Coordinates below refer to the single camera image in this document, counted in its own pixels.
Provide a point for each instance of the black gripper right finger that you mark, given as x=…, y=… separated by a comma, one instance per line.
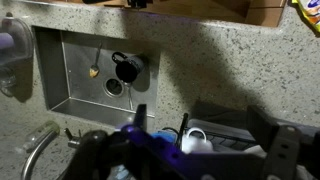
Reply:
x=281, y=150

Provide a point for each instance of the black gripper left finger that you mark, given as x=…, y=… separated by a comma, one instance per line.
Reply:
x=90, y=150

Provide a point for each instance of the white ceramic mug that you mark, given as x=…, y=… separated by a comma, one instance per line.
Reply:
x=196, y=143

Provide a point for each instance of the black two-tier dish rack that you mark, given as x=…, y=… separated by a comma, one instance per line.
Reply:
x=230, y=131

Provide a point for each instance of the black mug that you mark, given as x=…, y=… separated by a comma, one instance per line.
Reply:
x=126, y=70

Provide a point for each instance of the steel kitchen faucet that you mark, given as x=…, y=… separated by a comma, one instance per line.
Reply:
x=33, y=156

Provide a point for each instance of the stainless steel sink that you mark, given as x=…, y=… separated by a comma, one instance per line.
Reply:
x=80, y=90

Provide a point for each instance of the plain metal spoon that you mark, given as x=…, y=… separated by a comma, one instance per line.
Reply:
x=130, y=96

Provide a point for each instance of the blue sponge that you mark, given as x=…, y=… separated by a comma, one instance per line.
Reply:
x=163, y=136

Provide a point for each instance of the metal spoon with food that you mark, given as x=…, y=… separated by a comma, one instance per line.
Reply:
x=94, y=70

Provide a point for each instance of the water filter pitcher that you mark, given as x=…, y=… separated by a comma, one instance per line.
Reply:
x=13, y=50

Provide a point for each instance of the yellow orange snack bag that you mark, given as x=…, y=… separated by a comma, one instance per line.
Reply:
x=311, y=11

